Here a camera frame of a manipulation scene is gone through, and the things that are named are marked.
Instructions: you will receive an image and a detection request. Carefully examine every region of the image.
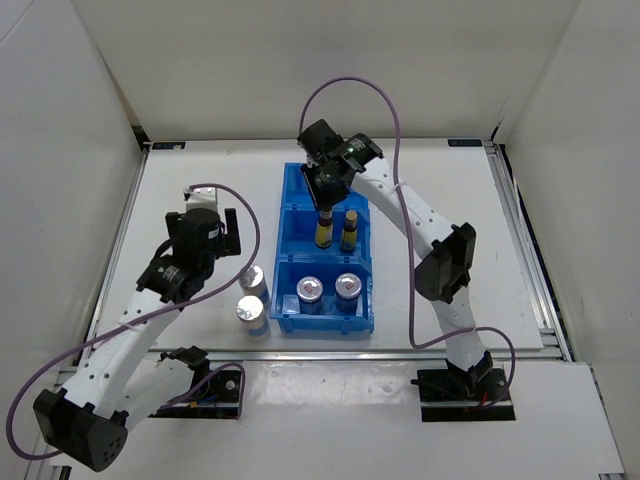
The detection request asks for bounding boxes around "silver lid jar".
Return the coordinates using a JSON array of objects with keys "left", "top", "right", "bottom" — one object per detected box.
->
[
  {"left": 236, "top": 295, "right": 270, "bottom": 339},
  {"left": 238, "top": 265, "right": 271, "bottom": 310}
]

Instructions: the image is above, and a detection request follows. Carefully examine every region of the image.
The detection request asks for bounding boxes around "yellow label sauce bottle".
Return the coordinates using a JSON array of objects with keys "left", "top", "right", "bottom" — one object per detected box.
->
[
  {"left": 314, "top": 208, "right": 334, "bottom": 249},
  {"left": 340, "top": 210, "right": 358, "bottom": 252}
]

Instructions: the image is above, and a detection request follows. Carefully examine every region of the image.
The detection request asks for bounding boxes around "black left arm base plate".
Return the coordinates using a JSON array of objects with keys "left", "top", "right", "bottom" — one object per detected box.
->
[{"left": 151, "top": 363, "right": 246, "bottom": 420}]

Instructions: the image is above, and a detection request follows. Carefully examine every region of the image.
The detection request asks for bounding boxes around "blue plastic divided bin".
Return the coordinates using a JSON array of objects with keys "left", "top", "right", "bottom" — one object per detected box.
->
[{"left": 271, "top": 163, "right": 375, "bottom": 335}]

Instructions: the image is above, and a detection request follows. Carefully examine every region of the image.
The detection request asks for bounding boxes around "silver lid jar front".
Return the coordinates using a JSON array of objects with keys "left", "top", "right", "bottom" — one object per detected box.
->
[{"left": 236, "top": 295, "right": 270, "bottom": 339}]

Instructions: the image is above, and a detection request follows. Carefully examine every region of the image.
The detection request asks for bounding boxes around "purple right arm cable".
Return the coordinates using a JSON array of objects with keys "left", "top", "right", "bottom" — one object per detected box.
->
[{"left": 298, "top": 76, "right": 517, "bottom": 411}]

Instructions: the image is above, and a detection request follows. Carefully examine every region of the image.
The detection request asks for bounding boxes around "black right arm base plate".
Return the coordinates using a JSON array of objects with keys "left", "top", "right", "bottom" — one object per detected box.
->
[{"left": 411, "top": 368, "right": 516, "bottom": 423}]

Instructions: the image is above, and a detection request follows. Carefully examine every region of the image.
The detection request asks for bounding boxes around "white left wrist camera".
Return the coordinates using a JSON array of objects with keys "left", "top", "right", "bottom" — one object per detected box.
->
[{"left": 183, "top": 187, "right": 218, "bottom": 213}]

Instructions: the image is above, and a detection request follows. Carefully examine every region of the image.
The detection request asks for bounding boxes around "yellow label sauce bottle front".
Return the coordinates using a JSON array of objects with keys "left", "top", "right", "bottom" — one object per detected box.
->
[{"left": 314, "top": 208, "right": 334, "bottom": 249}]

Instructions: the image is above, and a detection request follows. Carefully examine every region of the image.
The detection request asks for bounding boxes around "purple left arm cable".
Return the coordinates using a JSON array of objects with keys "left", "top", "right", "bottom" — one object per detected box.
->
[{"left": 5, "top": 182, "right": 261, "bottom": 460}]

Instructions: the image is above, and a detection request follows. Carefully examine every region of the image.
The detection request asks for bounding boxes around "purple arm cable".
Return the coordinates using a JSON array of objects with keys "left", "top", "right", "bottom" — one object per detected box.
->
[
  {"left": 298, "top": 76, "right": 517, "bottom": 411},
  {"left": 5, "top": 182, "right": 261, "bottom": 460}
]

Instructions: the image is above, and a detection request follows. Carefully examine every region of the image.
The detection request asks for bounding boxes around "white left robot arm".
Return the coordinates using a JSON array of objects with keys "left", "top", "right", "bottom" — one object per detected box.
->
[{"left": 33, "top": 207, "right": 241, "bottom": 472}]

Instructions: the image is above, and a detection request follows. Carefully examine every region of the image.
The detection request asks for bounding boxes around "aluminium table edge rail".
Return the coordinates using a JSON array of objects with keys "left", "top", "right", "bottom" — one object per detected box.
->
[{"left": 143, "top": 346, "right": 563, "bottom": 362}]

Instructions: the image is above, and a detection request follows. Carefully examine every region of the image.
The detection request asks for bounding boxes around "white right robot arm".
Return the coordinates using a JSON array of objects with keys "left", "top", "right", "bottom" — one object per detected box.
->
[{"left": 297, "top": 120, "right": 493, "bottom": 400}]

